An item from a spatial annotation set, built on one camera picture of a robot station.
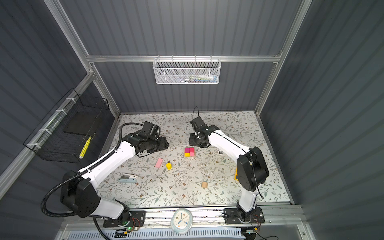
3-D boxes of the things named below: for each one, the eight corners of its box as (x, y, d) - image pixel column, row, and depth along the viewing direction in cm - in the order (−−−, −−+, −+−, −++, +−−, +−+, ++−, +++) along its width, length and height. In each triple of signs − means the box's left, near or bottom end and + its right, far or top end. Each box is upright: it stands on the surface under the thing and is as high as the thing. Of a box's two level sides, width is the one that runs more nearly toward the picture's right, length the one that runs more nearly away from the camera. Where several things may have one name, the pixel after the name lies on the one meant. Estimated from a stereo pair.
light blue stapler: (120, 183, 87) (118, 180, 84) (123, 175, 90) (120, 173, 87) (136, 183, 87) (134, 180, 84) (138, 175, 90) (136, 173, 87)
